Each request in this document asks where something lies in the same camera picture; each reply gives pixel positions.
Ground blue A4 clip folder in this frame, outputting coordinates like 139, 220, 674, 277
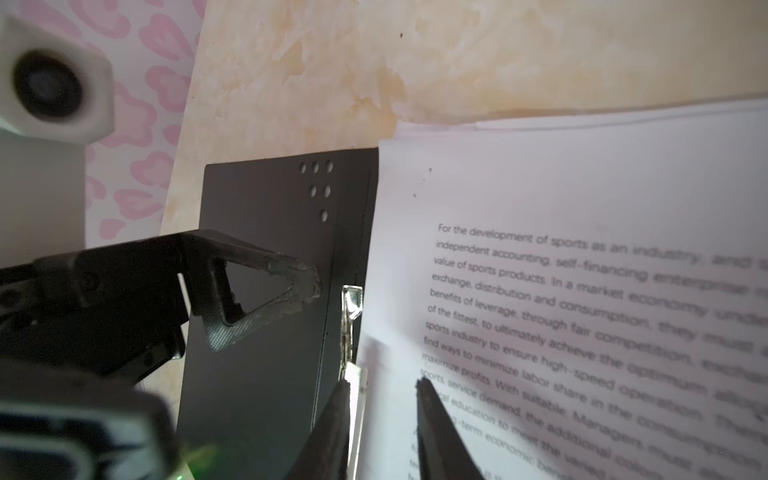
173, 146, 380, 480

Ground metal folder clip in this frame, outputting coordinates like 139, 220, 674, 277
340, 285, 367, 479

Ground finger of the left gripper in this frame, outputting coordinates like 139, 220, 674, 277
180, 230, 321, 352

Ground printed sheet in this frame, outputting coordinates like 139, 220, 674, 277
358, 100, 767, 479

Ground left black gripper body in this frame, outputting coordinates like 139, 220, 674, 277
1, 235, 189, 383

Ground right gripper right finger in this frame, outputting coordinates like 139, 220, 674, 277
416, 377, 483, 480

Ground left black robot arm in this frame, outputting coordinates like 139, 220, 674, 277
1, 230, 321, 479

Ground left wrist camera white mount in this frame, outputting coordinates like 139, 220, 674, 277
1, 14, 115, 267

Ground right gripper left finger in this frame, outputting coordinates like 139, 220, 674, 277
284, 379, 351, 480

